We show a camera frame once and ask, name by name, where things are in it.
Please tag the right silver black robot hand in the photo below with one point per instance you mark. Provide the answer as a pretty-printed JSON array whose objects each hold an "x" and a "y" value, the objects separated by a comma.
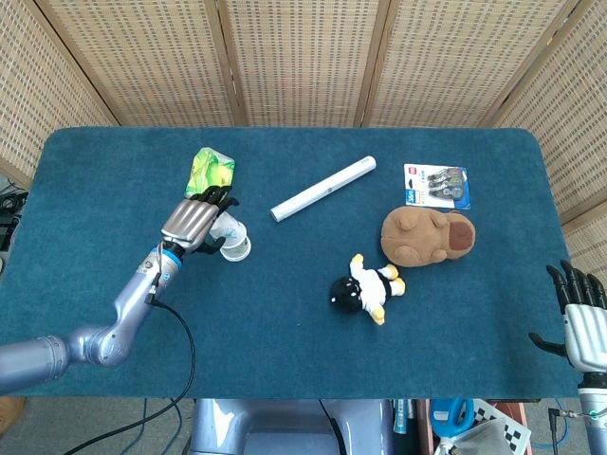
[{"x": 588, "y": 332}]

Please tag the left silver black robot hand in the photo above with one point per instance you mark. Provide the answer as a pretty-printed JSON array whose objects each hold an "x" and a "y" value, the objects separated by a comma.
[{"x": 187, "y": 223}]

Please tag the white paper cup blue flower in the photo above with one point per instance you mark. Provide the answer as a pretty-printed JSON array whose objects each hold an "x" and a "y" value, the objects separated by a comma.
[{"x": 228, "y": 226}]

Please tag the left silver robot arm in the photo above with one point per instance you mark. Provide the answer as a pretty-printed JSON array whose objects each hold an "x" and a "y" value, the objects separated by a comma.
[{"x": 123, "y": 317}]

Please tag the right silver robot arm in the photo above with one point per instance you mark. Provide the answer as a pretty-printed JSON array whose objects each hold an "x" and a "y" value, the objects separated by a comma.
[{"x": 595, "y": 417}]

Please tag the green snack packet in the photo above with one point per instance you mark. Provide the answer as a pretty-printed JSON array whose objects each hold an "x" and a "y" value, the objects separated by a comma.
[{"x": 208, "y": 166}]

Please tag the black white checkerboard sheet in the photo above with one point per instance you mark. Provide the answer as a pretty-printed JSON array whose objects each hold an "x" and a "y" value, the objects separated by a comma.
[{"x": 509, "y": 426}]

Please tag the white paper tube roll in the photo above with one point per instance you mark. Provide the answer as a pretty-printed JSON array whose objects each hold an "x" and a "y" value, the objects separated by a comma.
[{"x": 322, "y": 188}]

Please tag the blue plastic tool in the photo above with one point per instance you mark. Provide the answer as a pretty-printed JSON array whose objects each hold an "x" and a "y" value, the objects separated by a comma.
[{"x": 448, "y": 417}]

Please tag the black equipment beside table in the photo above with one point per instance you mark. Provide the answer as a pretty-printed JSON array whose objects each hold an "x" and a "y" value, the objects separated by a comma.
[{"x": 9, "y": 208}]

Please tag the blue carpet table cover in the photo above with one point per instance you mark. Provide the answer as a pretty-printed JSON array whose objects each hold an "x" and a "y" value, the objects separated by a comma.
[{"x": 303, "y": 360}]

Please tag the black white penguin plush toy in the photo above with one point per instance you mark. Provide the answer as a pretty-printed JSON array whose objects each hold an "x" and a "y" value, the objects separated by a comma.
[{"x": 367, "y": 286}]

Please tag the brown capybara plush toy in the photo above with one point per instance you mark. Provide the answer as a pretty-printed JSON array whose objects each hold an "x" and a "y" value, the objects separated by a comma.
[{"x": 422, "y": 234}]

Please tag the woven bamboo folding screen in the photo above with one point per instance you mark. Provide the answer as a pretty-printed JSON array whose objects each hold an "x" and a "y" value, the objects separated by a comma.
[{"x": 303, "y": 57}]

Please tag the correction tape blister pack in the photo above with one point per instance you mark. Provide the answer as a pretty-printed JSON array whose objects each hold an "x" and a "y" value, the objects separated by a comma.
[{"x": 436, "y": 186}]

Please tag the grey robot torso base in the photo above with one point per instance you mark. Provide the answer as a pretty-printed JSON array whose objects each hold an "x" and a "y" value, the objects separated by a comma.
[{"x": 284, "y": 426}]

